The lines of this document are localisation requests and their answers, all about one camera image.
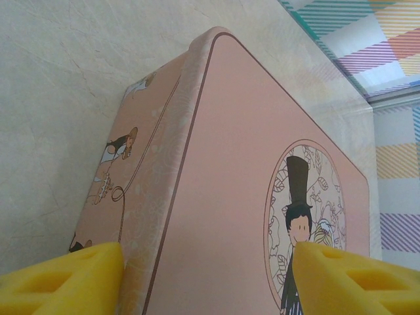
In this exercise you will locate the pastel plaid striped mat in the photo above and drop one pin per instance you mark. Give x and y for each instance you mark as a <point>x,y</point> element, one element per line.
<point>400,157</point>

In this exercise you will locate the aluminium table frame rail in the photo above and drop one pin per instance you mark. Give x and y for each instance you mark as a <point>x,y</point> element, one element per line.
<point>393,101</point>

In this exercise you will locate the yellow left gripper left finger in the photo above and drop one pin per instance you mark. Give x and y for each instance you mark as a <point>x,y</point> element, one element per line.
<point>59,285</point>

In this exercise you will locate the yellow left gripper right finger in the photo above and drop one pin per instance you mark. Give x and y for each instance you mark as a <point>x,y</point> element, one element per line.
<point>361,288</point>

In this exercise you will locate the pink illustrated tin box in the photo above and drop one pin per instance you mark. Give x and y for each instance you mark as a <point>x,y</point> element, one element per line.
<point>236,147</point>

